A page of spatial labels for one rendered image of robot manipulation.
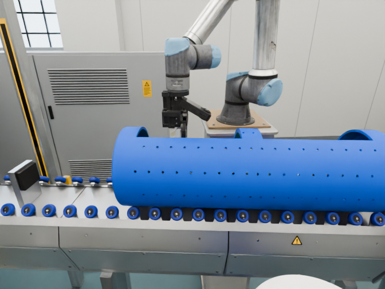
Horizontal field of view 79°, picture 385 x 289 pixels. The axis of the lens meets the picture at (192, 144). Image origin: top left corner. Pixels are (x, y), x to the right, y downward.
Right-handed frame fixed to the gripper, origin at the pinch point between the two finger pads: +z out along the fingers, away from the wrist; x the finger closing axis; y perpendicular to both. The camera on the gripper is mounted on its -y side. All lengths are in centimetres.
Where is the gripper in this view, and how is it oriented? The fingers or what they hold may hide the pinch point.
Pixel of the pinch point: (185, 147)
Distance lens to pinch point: 83.2
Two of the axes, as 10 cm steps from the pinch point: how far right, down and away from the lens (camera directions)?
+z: 0.0, 9.2, 3.9
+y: -10.0, -0.1, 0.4
